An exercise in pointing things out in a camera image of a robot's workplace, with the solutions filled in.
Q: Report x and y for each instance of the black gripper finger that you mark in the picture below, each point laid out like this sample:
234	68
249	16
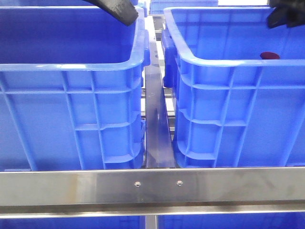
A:
122	10
286	12

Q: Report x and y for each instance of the blue plastic bin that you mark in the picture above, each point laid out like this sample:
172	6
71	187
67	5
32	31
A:
234	109
70	89

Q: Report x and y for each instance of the red mushroom push button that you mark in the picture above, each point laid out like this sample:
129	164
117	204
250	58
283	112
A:
269	56

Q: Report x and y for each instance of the steel rack centre divider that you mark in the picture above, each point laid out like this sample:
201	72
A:
159	150

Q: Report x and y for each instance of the blue plastic bin right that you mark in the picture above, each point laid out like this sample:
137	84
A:
234	109

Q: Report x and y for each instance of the blue bin lower left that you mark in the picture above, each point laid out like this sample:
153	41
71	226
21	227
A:
124	222

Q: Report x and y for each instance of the blue plastic bin left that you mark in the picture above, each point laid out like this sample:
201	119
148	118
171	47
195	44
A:
70	89

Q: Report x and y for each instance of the blue bin lower right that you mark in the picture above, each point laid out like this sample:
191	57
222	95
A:
284	220

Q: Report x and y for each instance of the blue bin far back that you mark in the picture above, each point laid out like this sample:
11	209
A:
157	6

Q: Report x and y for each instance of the steel rack front rail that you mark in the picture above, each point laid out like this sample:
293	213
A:
95	193

